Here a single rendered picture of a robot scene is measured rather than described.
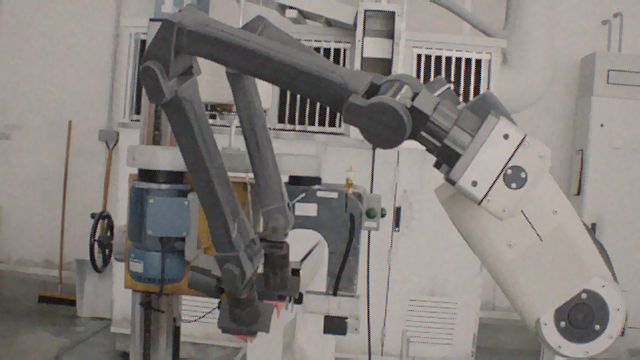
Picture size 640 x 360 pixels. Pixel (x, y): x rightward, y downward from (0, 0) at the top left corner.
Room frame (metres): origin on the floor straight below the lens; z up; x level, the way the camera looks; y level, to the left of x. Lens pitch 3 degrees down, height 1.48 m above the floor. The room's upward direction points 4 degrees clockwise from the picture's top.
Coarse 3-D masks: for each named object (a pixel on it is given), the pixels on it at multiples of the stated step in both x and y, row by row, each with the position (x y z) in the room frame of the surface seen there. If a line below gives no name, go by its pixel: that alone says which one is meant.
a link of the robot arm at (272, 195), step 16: (240, 80) 1.83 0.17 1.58; (240, 96) 1.84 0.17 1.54; (256, 96) 1.84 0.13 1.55; (240, 112) 1.84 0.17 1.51; (256, 112) 1.84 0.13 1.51; (256, 128) 1.84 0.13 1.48; (256, 144) 1.84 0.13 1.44; (272, 144) 1.86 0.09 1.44; (256, 160) 1.84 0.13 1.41; (272, 160) 1.83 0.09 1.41; (256, 176) 1.84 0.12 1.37; (272, 176) 1.83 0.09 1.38; (272, 192) 1.83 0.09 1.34; (272, 208) 1.82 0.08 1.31; (288, 208) 1.86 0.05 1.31; (288, 224) 1.82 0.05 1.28
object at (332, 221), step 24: (288, 192) 2.17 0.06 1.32; (312, 192) 2.17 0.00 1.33; (336, 192) 2.16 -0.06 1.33; (360, 192) 2.23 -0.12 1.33; (312, 216) 2.17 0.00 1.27; (336, 216) 2.16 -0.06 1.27; (360, 216) 2.16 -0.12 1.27; (336, 240) 2.16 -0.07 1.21; (360, 240) 2.17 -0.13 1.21; (336, 264) 2.16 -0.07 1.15
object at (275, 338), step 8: (280, 312) 2.01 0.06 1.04; (272, 320) 1.87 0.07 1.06; (280, 320) 2.01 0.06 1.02; (272, 328) 1.87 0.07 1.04; (280, 328) 2.03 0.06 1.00; (264, 336) 1.79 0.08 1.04; (272, 336) 1.88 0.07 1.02; (280, 336) 2.05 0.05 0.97; (248, 344) 1.64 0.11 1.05; (256, 344) 1.72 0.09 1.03; (264, 344) 1.80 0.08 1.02; (272, 344) 1.88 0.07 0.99; (280, 344) 2.07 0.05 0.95; (248, 352) 1.65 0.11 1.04; (256, 352) 1.73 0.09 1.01; (264, 352) 1.80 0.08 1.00; (272, 352) 1.89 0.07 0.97; (280, 352) 2.09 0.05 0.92
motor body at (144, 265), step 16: (144, 192) 2.02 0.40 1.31; (160, 192) 2.02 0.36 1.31; (176, 192) 2.04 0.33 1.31; (128, 224) 2.07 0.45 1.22; (144, 240) 2.01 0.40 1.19; (128, 256) 2.05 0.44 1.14; (144, 256) 2.01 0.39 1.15; (160, 256) 2.01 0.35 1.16; (176, 256) 2.03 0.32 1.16; (144, 272) 2.01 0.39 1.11; (160, 272) 2.01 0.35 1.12; (176, 272) 2.03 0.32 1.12
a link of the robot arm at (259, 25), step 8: (256, 16) 1.82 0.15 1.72; (248, 24) 1.82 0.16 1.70; (256, 24) 1.82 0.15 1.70; (264, 24) 1.82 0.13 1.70; (272, 24) 1.83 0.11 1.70; (256, 32) 1.82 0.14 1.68; (264, 32) 1.82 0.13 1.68; (272, 32) 1.83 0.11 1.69; (280, 32) 1.83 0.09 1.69; (272, 40) 1.83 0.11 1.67; (280, 40) 1.83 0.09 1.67; (288, 40) 1.83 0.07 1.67; (296, 40) 1.84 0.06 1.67; (296, 48) 1.83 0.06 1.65; (304, 48) 1.82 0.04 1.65; (320, 56) 1.82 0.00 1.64
